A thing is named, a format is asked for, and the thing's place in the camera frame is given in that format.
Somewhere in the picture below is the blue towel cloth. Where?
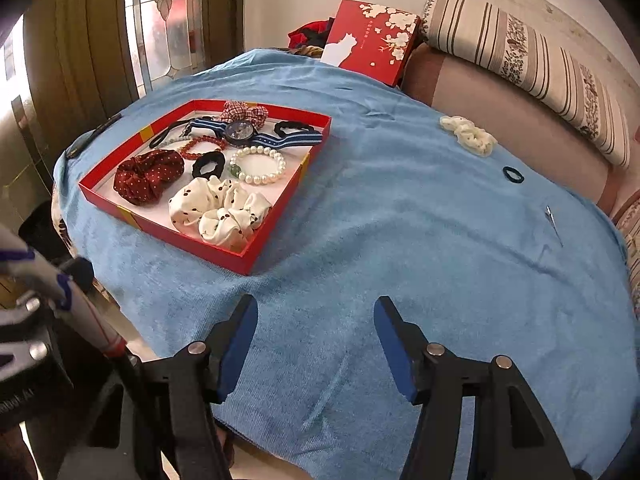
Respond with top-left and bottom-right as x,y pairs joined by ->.
54,50 -> 639,479

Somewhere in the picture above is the red white checked scrunchie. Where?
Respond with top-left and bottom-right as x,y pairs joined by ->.
219,101 -> 269,129

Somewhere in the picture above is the pink brown bed mattress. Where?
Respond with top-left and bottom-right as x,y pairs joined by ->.
401,44 -> 639,220

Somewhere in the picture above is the red blue clothes pile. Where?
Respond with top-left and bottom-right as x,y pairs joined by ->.
288,18 -> 334,58

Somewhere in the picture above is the silver hair pin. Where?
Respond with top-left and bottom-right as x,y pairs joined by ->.
544,205 -> 564,247

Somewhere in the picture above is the black flat tool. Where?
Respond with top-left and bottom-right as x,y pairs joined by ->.
64,113 -> 122,159

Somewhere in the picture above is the thick black hair tie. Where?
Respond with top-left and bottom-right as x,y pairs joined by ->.
191,149 -> 228,181

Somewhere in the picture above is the dark red dotted scrunchie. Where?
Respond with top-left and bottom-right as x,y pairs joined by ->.
113,150 -> 184,206

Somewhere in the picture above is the white pearl bracelet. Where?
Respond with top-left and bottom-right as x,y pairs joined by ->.
228,144 -> 288,188

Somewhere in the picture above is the red shallow tray box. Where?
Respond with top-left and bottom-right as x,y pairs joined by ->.
79,100 -> 331,275

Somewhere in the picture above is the wooden door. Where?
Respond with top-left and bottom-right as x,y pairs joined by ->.
23,0 -> 139,158

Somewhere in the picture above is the white dotted scrunchie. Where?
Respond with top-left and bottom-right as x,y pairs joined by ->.
168,177 -> 272,252

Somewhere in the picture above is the cream fuzzy scrunchie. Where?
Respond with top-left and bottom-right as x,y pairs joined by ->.
439,116 -> 498,157

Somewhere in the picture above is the stained glass window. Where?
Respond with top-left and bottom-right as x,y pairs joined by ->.
125,0 -> 205,96

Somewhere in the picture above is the red floral box lid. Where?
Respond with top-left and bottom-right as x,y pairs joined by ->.
320,0 -> 420,87

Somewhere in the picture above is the red bead bracelet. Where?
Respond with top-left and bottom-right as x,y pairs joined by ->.
178,134 -> 230,162

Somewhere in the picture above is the striped pillow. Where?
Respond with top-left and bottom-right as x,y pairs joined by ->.
421,0 -> 631,168

